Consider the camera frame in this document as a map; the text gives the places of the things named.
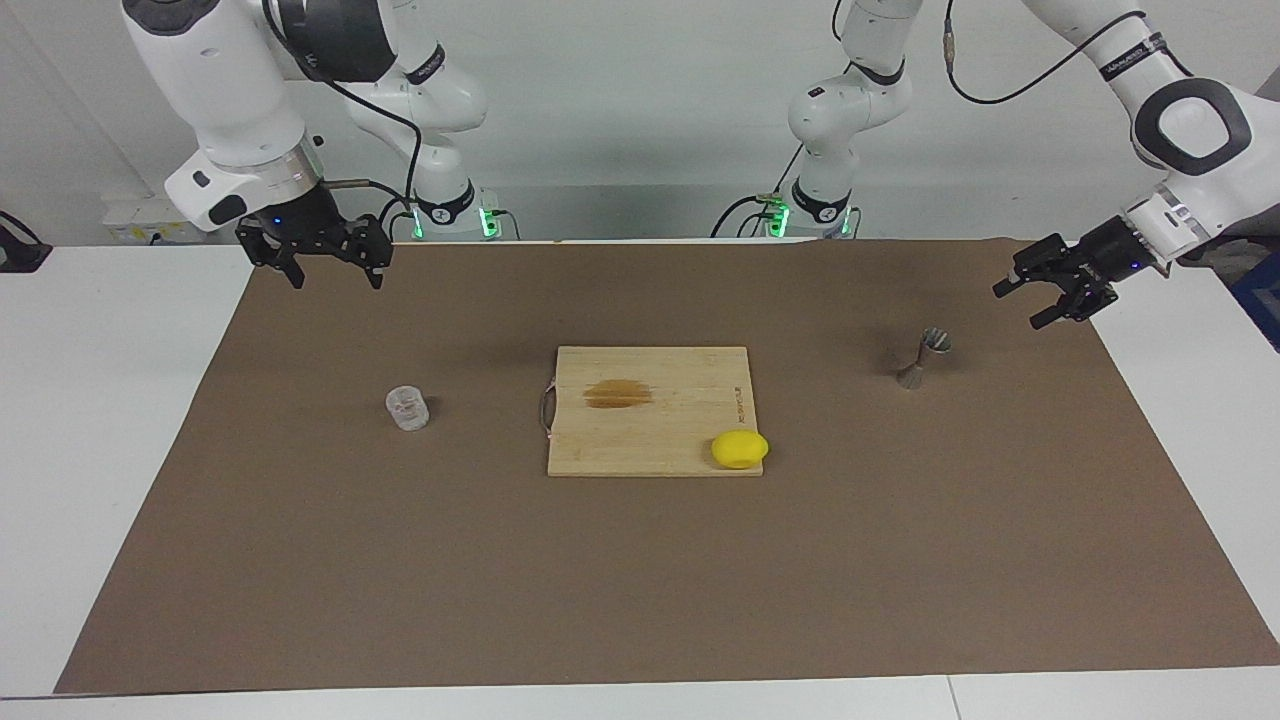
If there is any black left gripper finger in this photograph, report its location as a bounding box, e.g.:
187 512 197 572
1029 278 1120 332
992 233 1087 299

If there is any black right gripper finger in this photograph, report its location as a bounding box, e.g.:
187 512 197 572
236 219 307 291
341 214 393 292

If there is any small clear glass cup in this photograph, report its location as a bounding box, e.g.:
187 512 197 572
386 385 431 432

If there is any metal double jigger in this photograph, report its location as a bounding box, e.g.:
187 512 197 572
895 327 953 391

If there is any black stand leg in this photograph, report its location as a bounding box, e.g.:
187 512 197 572
1175 230 1280 269

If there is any white power strip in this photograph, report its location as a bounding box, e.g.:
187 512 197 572
103 197 191 244

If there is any blue crate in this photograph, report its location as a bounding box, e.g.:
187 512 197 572
1228 248 1280 353

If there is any brown table mat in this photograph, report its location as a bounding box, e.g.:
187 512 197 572
52 238 1280 696

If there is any wooden cutting board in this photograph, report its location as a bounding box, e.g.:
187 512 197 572
540 346 764 478

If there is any yellow lemon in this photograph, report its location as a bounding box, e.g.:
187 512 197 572
711 430 771 470

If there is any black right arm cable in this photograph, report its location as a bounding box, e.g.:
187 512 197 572
262 0 426 241

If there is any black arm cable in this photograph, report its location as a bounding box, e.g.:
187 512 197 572
262 0 426 241
943 0 1151 106

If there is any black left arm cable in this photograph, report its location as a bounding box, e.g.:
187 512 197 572
943 0 1151 106

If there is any black clamp mount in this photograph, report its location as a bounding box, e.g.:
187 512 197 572
0 210 53 273

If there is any black base cable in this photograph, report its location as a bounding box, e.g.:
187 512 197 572
711 148 804 239

